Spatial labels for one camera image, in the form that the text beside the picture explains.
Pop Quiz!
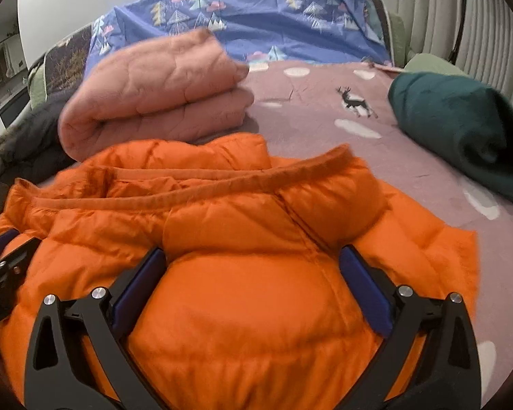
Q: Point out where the folded pink quilted garment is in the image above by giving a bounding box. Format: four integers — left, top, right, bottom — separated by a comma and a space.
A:
58, 28, 254, 162

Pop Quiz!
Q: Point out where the olive brown fleece garment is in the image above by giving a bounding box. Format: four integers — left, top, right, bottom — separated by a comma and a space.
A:
0, 89, 75, 215

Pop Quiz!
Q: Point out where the grey pleated curtain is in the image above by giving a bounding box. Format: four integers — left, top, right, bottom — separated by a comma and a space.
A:
395, 0, 513, 103

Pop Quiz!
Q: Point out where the black floor lamp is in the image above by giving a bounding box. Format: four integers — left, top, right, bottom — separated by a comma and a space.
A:
448, 0, 468, 65

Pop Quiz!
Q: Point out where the green pillow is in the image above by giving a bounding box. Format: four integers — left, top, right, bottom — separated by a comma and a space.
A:
404, 53, 468, 77

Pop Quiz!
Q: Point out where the dark floral pillow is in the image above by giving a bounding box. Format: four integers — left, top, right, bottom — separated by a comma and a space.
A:
27, 25, 91, 107

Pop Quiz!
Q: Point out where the blue tree print sheet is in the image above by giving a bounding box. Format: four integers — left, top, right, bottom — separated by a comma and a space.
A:
85, 0, 391, 72

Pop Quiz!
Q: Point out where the orange puffer jacket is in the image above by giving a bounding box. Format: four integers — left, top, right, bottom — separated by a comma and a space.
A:
0, 133, 478, 409

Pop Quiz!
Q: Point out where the folded dark green garment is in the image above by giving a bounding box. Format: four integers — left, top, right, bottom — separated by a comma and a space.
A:
388, 72, 513, 203

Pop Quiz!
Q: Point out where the green headboard cushion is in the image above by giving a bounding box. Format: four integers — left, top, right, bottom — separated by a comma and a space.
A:
388, 12, 409, 68

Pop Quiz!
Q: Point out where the mauve deer print bedsheet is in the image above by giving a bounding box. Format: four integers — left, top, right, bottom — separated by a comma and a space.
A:
38, 59, 513, 402

